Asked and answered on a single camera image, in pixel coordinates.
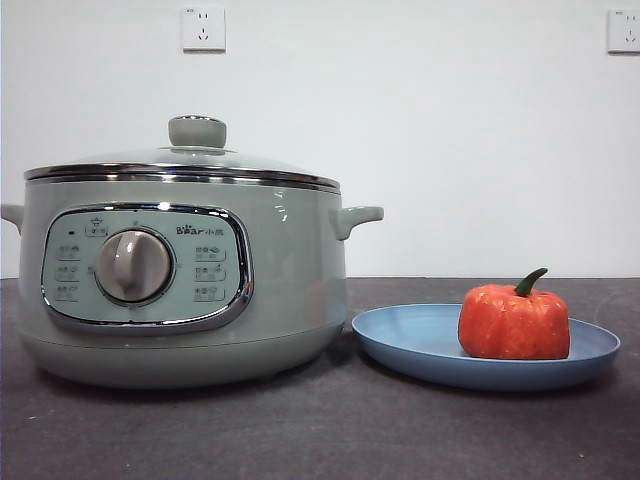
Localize glass lid with round knob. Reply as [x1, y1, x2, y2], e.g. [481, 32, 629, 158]
[24, 114, 341, 192]

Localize orange pumpkin with green stem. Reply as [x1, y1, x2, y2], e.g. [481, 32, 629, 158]
[458, 267, 571, 360]

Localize pale green electric steamer pot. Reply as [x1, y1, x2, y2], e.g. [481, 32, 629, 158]
[0, 173, 385, 390]

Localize blue round plate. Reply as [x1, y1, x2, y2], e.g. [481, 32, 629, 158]
[351, 303, 622, 392]

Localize grey steamer dial knob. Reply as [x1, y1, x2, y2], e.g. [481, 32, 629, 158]
[94, 229, 176, 305]

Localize white wall socket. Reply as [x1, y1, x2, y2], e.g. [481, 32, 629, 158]
[607, 8, 640, 55]
[182, 4, 227, 54]

